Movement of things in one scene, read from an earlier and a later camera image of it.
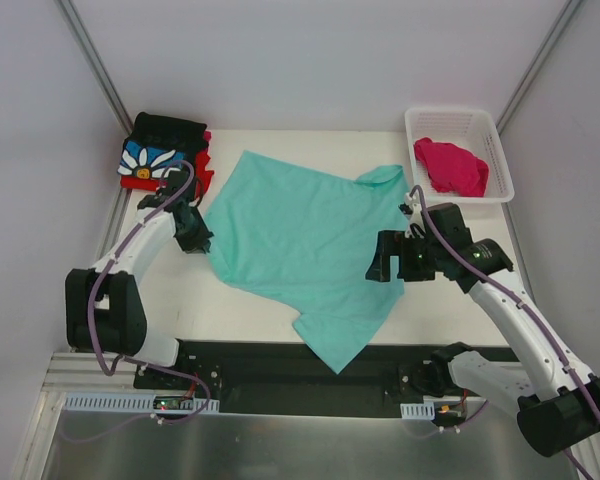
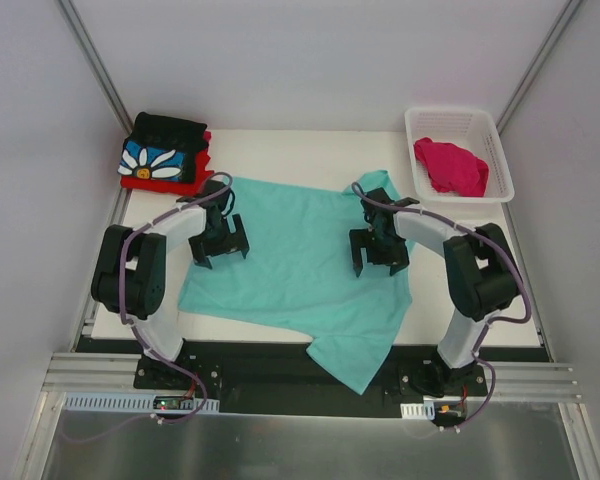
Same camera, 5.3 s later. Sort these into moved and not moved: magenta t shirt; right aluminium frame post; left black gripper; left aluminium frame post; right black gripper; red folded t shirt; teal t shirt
Moved: teal t shirt; right black gripper; left black gripper
Not moved: right aluminium frame post; magenta t shirt; red folded t shirt; left aluminium frame post
